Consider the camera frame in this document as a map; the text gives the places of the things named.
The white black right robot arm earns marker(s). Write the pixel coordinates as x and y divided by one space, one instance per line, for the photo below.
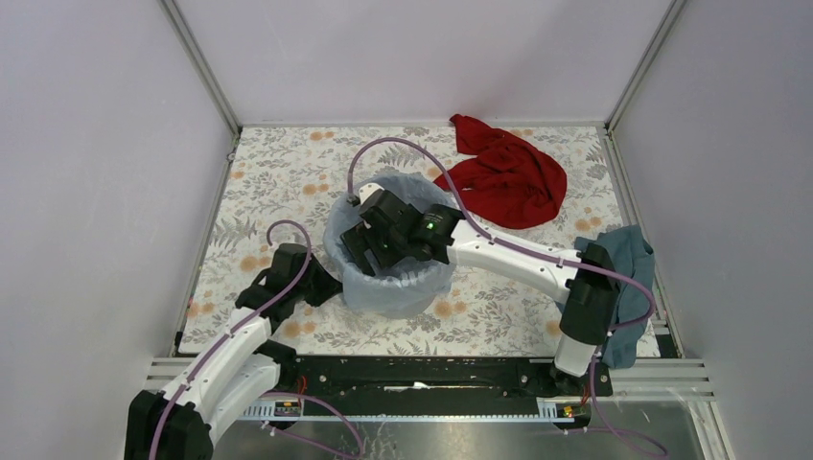
455 240

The light blue plastic trash bag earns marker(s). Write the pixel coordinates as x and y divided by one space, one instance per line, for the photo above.
410 286

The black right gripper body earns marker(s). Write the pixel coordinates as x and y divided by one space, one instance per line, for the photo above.
389 247

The floral patterned table mat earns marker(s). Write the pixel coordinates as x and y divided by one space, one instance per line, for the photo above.
281 186

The right aluminium frame post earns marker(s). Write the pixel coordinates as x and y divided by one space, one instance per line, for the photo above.
662 33

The aluminium frame post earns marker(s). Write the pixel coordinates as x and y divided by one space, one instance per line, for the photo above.
200 64
662 33

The red cloth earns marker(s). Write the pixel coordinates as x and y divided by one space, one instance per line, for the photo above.
505 179

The teal blue cloth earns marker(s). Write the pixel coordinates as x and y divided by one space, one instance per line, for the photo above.
629 286

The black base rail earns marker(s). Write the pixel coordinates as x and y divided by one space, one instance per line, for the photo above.
379 378

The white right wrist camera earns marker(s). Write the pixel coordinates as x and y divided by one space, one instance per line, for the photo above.
367 196

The left aluminium frame post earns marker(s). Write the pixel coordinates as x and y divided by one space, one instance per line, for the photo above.
200 64

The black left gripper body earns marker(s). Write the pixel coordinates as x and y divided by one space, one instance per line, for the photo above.
317 287

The white slotted cable duct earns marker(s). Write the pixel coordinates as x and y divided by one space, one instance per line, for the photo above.
420 410

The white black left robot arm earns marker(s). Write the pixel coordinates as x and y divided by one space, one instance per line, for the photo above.
187 417

